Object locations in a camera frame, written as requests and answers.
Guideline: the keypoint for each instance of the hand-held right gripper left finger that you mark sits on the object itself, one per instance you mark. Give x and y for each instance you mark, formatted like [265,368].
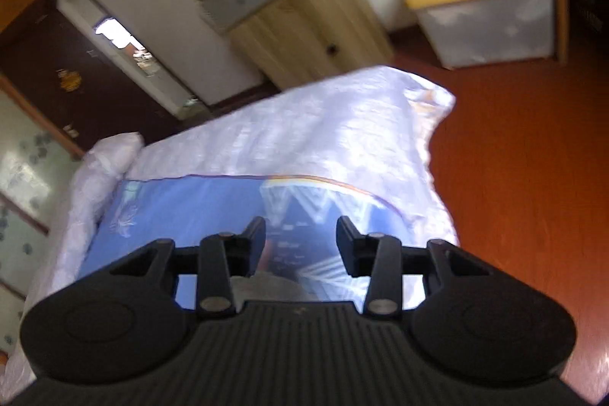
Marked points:
[253,244]

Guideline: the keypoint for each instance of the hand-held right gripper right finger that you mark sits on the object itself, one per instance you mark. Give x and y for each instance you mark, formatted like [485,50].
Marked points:
[348,244]

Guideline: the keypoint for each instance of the grey sweater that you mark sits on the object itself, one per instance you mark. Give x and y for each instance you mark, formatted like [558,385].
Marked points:
[269,286]

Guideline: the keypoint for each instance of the blue printed blanket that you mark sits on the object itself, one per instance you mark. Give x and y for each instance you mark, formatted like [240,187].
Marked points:
[181,215]

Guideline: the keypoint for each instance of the white quilt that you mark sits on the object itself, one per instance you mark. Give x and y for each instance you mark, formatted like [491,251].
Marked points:
[333,125]

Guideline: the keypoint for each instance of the wooden cabinet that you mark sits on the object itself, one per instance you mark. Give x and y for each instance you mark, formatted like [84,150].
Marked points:
[304,20]

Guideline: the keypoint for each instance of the patterned glass sliding door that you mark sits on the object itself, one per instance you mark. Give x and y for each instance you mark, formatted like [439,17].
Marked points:
[24,187]

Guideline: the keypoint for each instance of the dark brown door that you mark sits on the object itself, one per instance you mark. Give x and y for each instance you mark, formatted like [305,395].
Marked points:
[71,73]

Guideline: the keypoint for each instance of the storage box with yellow lid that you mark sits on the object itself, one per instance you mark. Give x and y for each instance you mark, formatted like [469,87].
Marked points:
[485,11]

